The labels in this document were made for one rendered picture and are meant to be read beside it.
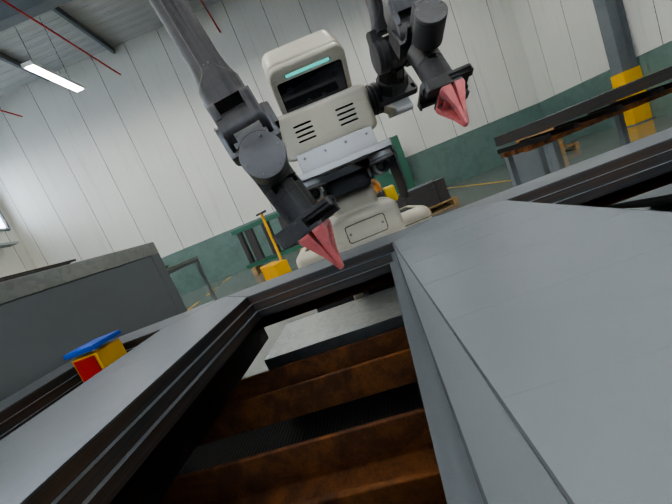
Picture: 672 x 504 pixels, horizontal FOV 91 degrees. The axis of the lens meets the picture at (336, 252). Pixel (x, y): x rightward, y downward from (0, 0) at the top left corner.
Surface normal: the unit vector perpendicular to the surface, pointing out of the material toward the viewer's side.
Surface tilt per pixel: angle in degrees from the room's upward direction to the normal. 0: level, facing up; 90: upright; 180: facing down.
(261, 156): 86
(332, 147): 90
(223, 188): 90
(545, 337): 0
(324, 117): 98
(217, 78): 79
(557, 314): 0
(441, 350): 0
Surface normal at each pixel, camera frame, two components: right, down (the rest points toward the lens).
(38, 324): 0.92, -0.35
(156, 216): 0.04, 0.14
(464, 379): -0.37, -0.92
